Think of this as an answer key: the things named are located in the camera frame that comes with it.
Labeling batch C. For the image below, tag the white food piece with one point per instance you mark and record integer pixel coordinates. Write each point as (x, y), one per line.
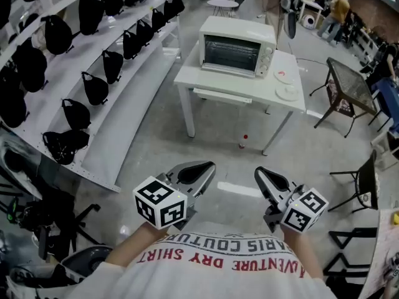
(290, 89)

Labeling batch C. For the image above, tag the person's white printed shirt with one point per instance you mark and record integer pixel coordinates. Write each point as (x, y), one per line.
(218, 279)

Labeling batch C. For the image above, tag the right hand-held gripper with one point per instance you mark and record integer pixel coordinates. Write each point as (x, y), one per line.
(307, 212)

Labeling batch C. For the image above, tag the rows of black caps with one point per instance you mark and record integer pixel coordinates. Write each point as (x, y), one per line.
(56, 36)

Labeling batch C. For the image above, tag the black folding chair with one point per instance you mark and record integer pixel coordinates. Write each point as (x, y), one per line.
(371, 179)

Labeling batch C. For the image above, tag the person's right forearm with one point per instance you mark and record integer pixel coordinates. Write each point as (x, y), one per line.
(300, 251)

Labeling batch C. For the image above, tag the white pet carrier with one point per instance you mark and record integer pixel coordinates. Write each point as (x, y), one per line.
(308, 21)

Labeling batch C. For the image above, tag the white chair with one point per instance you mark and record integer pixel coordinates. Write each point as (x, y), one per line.
(389, 154)

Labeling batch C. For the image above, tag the white desk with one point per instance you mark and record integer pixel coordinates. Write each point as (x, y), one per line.
(311, 3)

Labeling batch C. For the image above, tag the white oven door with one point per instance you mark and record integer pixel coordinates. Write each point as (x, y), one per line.
(227, 79)

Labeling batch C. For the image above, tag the white toaster oven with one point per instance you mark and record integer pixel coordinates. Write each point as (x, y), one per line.
(237, 26)

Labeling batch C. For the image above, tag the white curved display shelf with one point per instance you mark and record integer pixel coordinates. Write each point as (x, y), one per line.
(93, 51)

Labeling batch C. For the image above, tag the white open shelving rack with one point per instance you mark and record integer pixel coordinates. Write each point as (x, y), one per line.
(364, 42)

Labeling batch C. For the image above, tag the white round fan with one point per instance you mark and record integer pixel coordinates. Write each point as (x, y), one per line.
(90, 260)

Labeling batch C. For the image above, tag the clear bottle with red cap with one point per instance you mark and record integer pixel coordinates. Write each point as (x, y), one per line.
(243, 143)

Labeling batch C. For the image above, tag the black office chair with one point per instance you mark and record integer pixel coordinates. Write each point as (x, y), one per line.
(45, 238)

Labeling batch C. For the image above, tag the white oven knob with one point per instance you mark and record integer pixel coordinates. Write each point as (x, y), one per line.
(268, 52)
(263, 68)
(266, 60)

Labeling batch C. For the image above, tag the table with printed cloth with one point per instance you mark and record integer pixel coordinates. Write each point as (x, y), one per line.
(383, 244)

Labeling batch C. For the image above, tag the grey shell chair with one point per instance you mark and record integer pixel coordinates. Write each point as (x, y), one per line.
(290, 26)

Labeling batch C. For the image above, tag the person's left forearm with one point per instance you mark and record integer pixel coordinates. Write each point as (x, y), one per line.
(137, 244)

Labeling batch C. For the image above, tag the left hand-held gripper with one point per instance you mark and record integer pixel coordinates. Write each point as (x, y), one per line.
(159, 202)

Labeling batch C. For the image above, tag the round white side table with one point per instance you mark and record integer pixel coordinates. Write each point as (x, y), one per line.
(223, 3)

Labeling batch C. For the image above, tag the white plate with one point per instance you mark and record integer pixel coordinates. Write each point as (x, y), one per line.
(288, 79)
(282, 96)

